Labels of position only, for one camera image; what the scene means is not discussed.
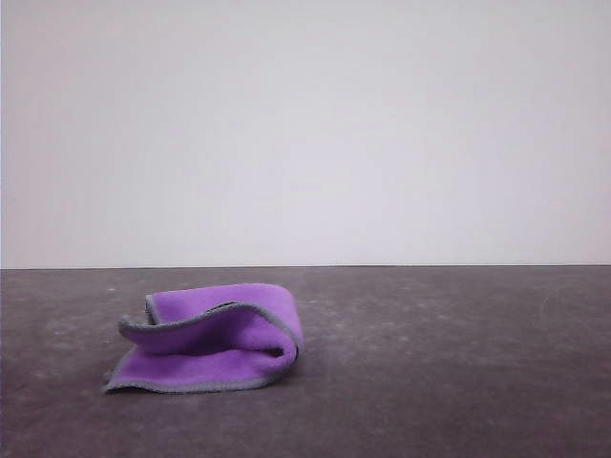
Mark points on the purple towel with grey hem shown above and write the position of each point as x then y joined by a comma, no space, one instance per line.
215,343

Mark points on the grey table cloth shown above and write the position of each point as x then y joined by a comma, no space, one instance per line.
382,420

